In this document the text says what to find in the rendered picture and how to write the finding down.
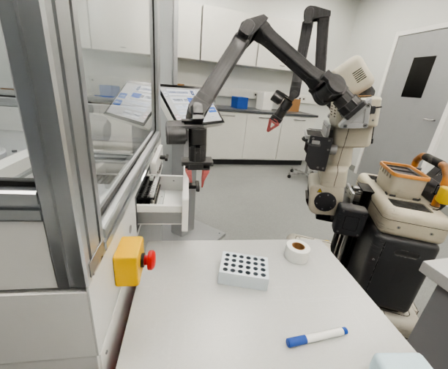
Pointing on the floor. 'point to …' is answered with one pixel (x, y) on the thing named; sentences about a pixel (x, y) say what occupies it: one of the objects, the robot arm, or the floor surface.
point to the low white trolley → (251, 312)
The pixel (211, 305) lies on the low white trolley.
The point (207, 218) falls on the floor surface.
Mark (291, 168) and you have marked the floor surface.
